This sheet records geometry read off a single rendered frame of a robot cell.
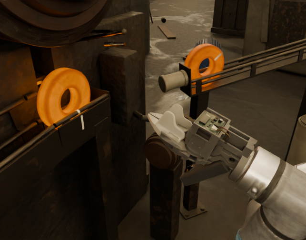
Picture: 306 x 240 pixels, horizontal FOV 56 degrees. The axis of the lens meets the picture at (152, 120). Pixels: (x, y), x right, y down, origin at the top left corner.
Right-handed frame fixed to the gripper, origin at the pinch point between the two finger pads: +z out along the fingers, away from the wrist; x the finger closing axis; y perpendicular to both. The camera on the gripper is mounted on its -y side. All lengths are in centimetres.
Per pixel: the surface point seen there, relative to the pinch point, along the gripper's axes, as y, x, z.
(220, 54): -1, -53, 2
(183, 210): -73, -45, -15
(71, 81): -4.1, -1.6, 23.6
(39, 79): -8.6, -0.7, 33.3
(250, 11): -31, -277, 33
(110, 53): -3.4, -20.9, 26.5
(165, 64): -107, -230, 86
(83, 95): -9.3, -5.1, 21.9
